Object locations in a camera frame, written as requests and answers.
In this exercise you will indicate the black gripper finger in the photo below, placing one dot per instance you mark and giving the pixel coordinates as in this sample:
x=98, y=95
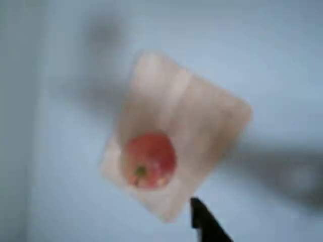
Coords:
x=205, y=224

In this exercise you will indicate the red apple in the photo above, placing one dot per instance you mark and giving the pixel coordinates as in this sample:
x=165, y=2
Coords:
x=151, y=151

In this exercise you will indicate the wooden cutting board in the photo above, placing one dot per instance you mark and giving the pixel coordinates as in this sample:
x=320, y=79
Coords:
x=202, y=113

